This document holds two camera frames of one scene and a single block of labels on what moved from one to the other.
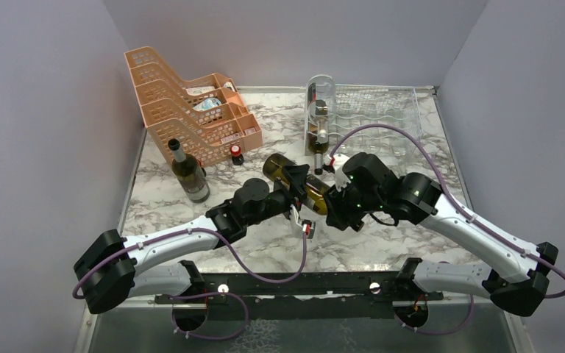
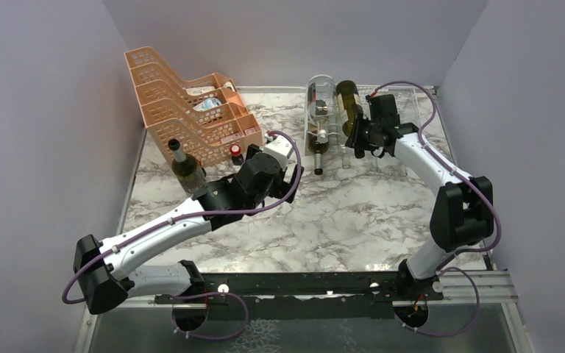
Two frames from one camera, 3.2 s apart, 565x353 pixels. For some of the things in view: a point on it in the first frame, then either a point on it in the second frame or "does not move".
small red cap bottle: x=237 y=157 does not move
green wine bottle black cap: x=317 y=189 to x=349 y=98
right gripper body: x=347 y=205 to x=364 y=134
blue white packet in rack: x=207 y=103 does not move
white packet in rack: x=194 y=91 does not move
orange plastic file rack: x=207 y=115 does not move
